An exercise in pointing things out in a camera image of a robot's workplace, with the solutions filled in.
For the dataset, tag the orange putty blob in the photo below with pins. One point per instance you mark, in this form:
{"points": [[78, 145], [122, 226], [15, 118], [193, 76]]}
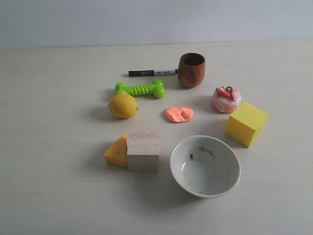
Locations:
{"points": [[179, 114]]}

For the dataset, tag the pink toy strawberry cake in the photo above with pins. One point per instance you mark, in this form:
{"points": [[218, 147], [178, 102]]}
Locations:
{"points": [[226, 99]]}

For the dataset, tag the yellow cheese wedge toy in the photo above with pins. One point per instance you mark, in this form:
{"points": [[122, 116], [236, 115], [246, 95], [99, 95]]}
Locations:
{"points": [[116, 155]]}

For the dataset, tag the yellow lemon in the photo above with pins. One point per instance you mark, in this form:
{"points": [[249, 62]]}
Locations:
{"points": [[123, 106]]}

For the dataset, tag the white ceramic bowl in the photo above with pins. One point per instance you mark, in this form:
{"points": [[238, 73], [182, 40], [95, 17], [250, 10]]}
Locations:
{"points": [[204, 166]]}

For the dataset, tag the light wooden cube block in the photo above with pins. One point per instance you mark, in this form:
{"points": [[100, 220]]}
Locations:
{"points": [[143, 150]]}

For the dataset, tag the green bone chew toy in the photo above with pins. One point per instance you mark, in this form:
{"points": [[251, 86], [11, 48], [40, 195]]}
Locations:
{"points": [[157, 89]]}

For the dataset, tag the black and white marker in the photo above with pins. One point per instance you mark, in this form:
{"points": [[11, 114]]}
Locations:
{"points": [[136, 73]]}

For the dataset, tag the brown wooden cup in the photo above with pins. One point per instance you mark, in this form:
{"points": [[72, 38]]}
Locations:
{"points": [[191, 69]]}

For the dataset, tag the yellow cube block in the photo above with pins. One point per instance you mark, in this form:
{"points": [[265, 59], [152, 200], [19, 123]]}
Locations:
{"points": [[246, 124]]}

